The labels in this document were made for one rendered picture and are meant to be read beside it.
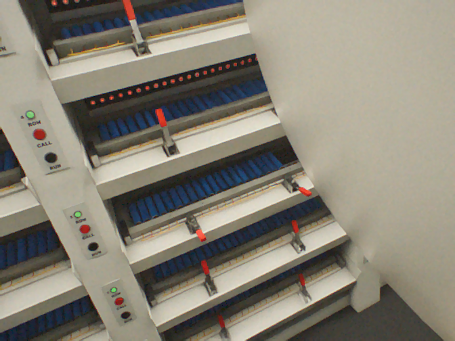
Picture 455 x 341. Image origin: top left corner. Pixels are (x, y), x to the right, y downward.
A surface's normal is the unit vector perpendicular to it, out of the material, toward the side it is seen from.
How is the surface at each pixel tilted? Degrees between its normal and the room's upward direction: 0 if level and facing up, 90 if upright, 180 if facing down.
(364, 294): 90
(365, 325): 0
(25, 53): 90
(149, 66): 111
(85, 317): 21
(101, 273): 90
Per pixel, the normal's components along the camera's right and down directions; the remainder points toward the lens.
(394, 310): -0.20, -0.88
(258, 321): -0.04, -0.70
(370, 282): 0.39, 0.33
